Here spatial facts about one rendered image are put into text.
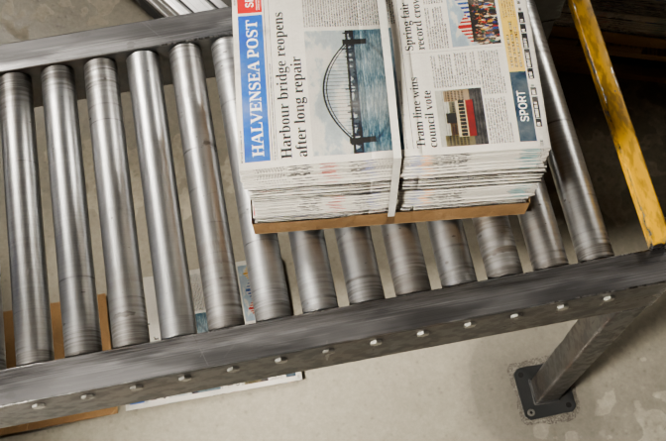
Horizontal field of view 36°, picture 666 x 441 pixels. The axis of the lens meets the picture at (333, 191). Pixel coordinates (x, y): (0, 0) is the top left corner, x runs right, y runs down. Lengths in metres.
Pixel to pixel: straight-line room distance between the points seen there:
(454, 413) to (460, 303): 0.80
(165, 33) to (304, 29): 0.35
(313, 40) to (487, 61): 0.22
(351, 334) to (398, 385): 0.81
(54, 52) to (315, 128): 0.52
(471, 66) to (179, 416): 1.17
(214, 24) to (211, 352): 0.51
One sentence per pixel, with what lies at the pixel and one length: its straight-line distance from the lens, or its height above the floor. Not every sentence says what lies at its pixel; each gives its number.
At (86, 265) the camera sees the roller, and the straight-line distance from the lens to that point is 1.44.
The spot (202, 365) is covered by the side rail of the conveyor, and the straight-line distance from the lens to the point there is 1.36.
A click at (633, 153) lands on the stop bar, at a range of 1.49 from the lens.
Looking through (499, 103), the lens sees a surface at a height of 1.03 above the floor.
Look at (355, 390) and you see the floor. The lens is 2.16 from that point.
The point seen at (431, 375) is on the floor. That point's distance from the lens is 2.18.
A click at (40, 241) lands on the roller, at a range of 1.48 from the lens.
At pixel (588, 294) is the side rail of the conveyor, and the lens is 1.41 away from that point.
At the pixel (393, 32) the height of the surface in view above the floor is 1.03.
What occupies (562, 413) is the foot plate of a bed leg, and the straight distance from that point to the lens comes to 2.19.
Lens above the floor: 2.12
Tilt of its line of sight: 67 degrees down
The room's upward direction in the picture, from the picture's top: 2 degrees counter-clockwise
